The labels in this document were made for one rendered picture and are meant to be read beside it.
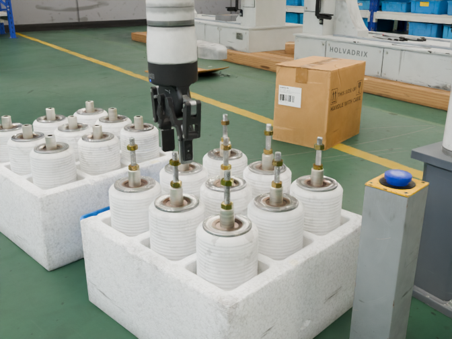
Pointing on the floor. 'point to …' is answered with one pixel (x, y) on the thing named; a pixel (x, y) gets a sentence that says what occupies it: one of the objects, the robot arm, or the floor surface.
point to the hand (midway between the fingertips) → (176, 148)
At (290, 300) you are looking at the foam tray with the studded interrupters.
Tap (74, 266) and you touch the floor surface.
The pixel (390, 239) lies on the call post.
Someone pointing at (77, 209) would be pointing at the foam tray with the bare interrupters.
